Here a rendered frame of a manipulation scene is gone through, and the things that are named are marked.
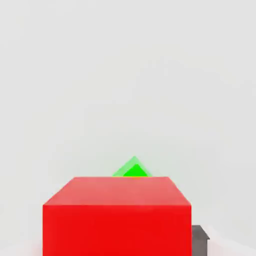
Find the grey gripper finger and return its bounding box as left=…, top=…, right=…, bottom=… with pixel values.
left=191, top=224, right=241, bottom=256

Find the small red cube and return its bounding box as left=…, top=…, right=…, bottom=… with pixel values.
left=42, top=176, right=192, bottom=256

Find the small green cube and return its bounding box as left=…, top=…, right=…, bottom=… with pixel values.
left=111, top=155, right=153, bottom=178

